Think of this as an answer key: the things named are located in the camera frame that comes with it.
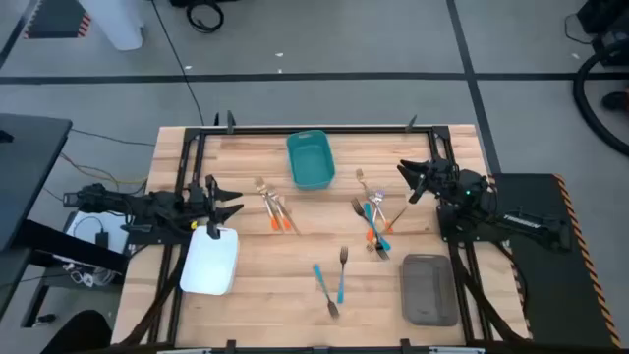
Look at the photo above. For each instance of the person's foot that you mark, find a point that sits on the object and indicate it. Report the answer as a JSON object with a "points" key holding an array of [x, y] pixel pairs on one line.
{"points": [[615, 100]]}

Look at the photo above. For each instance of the black power brick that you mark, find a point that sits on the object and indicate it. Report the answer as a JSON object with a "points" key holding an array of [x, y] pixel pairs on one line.
{"points": [[70, 200]]}

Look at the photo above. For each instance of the teal plastic bin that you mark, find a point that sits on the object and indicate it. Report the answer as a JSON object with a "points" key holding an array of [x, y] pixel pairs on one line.
{"points": [[310, 162]]}

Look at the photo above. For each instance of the black desk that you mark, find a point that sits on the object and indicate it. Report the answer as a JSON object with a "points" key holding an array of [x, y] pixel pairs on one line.
{"points": [[29, 167]]}

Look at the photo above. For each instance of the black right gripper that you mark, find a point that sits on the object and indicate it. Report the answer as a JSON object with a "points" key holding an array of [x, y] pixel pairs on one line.
{"points": [[440, 178]]}

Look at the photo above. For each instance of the black power adapter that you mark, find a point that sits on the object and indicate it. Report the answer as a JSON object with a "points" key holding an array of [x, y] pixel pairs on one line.
{"points": [[102, 239]]}

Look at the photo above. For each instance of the white plastic bin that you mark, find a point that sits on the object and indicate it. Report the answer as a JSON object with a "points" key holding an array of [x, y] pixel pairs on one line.
{"points": [[209, 268]]}

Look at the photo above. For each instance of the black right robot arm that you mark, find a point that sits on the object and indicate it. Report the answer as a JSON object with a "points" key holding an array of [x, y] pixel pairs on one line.
{"points": [[521, 221]]}

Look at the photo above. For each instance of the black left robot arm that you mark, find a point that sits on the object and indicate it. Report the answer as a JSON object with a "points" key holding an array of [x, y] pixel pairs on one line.
{"points": [[147, 204]]}

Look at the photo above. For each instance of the small black floor object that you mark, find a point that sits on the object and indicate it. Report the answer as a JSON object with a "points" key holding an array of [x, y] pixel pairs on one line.
{"points": [[45, 319]]}

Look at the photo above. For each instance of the large hazard-striped black mat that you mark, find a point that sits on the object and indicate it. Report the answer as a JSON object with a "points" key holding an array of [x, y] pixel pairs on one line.
{"points": [[555, 295]]}

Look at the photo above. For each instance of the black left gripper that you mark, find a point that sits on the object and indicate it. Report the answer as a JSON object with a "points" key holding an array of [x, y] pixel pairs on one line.
{"points": [[199, 204]]}

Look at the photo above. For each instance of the black desk crossbeam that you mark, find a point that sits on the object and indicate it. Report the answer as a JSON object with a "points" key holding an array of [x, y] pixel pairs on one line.
{"points": [[59, 241]]}

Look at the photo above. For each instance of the translucent grey plastic bin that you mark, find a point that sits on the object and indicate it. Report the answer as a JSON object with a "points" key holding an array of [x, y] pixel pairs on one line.
{"points": [[429, 290]]}

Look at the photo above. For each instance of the white flat box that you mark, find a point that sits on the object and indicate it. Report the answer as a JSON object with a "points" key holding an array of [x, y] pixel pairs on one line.
{"points": [[81, 241]]}

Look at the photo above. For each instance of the small hazard-striped black mat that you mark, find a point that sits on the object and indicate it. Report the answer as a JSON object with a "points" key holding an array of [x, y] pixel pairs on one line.
{"points": [[56, 19]]}

